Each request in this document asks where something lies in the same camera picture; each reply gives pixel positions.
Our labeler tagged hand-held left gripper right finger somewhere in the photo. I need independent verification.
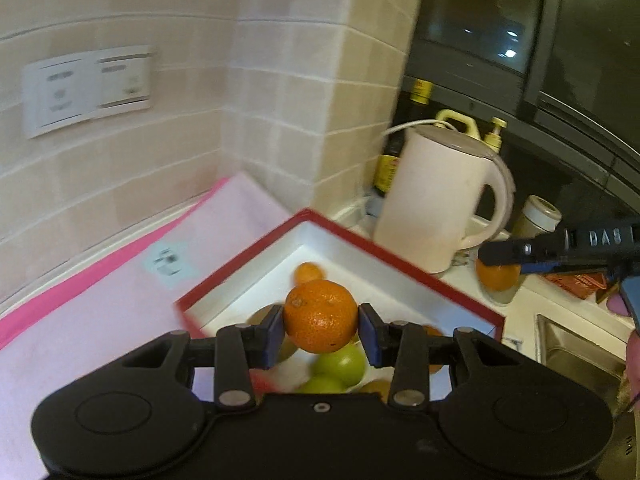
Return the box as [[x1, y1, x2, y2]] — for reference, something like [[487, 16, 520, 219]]
[[357, 303, 524, 409]]

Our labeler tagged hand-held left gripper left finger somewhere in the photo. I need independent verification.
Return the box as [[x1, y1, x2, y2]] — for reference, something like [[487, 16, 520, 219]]
[[119, 305, 284, 409]]

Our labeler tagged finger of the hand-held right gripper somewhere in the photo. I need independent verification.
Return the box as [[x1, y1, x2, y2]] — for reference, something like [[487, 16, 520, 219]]
[[477, 232, 571, 267], [520, 259, 609, 276]]

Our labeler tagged small mandarin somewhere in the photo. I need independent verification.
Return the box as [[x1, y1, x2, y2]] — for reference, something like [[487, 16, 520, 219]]
[[475, 260, 522, 292], [293, 261, 326, 286], [283, 279, 359, 354], [359, 379, 394, 402]]

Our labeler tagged green apple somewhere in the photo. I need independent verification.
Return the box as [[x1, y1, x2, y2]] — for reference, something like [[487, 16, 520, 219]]
[[294, 375, 347, 395], [312, 344, 367, 387]]

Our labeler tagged red-rimmed white fruit box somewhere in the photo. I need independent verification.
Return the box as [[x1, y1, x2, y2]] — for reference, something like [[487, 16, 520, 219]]
[[174, 208, 507, 397]]

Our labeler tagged person's right hand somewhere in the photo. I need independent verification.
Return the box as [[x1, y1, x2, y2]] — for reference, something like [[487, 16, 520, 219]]
[[606, 294, 640, 414]]

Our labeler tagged orange packet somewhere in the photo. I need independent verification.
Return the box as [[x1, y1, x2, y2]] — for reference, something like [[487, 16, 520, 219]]
[[544, 272, 610, 303]]

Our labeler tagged beige lidded cup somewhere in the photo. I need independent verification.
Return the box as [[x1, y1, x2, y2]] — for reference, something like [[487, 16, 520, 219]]
[[509, 194, 564, 239]]

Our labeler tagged steel sink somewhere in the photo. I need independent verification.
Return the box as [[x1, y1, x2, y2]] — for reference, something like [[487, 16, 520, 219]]
[[535, 312, 633, 387]]

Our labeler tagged white electric kettle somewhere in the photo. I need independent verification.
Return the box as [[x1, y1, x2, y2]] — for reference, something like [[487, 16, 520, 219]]
[[373, 124, 517, 277]]

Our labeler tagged yellow pump bottle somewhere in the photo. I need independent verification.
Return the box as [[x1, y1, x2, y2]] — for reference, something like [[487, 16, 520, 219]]
[[482, 116, 509, 154]]

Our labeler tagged yellow plastic jug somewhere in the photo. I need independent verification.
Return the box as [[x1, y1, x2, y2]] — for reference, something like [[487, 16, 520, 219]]
[[433, 108, 482, 140]]

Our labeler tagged dark sauce bottle yellow label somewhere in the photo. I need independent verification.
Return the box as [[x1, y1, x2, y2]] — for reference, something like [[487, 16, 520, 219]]
[[374, 78, 433, 202]]

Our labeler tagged pink quilted mat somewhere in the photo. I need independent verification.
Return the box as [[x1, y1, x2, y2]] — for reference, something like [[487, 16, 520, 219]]
[[0, 170, 304, 480]]

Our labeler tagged white cable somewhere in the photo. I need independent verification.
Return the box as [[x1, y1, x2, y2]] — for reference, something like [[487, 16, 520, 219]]
[[382, 118, 444, 137]]

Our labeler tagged beige framed wall socket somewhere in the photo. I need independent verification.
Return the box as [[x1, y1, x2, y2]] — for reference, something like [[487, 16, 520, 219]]
[[94, 45, 154, 120]]

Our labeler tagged white wall socket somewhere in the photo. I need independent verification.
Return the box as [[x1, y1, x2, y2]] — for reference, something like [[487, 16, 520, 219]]
[[21, 56, 99, 140]]

